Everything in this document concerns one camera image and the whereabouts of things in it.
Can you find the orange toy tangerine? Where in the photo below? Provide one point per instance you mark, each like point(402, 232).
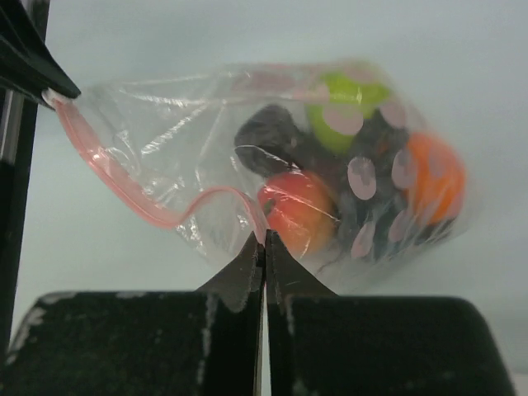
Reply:
point(437, 193)

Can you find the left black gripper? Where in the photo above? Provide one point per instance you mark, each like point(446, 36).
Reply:
point(18, 121)

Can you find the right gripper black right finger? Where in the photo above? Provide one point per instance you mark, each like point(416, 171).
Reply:
point(326, 344)

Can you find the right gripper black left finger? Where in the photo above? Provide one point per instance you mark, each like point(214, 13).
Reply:
point(132, 342)

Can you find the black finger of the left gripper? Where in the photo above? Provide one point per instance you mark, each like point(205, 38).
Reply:
point(27, 67)

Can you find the green toy apple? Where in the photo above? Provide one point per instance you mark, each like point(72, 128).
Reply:
point(343, 108)

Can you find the dark toy grape bunch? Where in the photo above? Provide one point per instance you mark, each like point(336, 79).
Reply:
point(371, 182)

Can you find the clear zip top bag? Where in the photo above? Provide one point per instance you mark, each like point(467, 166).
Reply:
point(165, 148)

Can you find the toy peach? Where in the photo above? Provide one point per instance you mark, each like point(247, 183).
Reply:
point(299, 207)

